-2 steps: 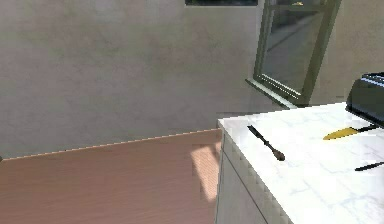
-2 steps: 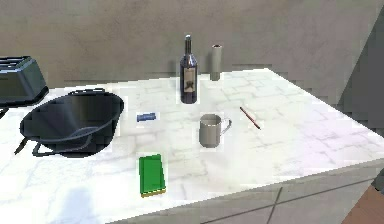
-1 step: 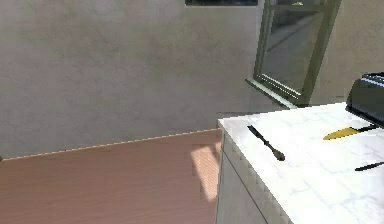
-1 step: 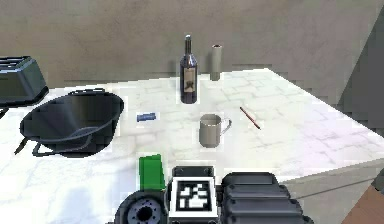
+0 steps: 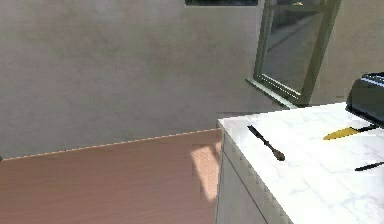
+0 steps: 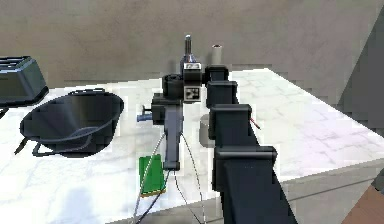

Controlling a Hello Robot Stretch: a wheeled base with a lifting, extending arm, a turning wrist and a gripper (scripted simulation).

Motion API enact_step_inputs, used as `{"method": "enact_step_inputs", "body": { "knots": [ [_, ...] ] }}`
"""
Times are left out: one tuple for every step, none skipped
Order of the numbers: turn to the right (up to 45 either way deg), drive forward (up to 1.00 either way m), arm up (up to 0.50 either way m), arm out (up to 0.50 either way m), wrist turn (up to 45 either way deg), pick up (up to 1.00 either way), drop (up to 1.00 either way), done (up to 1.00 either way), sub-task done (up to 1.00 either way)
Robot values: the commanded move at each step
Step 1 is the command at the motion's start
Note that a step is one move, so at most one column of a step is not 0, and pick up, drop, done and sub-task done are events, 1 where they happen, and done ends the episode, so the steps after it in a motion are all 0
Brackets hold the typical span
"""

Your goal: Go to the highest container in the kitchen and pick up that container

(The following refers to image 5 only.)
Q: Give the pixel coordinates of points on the white marble kitchen counter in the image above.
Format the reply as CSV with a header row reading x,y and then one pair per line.
x,y
310,180

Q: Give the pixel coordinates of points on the green framed window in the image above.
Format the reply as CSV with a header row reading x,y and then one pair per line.
x,y
290,50

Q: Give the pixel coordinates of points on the yellow bladed knife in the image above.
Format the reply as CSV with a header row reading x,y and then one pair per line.
x,y
343,133

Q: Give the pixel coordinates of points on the black toaster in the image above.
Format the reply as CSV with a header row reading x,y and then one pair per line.
x,y
367,98

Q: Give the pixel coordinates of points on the dark framed wall picture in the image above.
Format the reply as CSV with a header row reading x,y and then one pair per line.
x,y
221,2

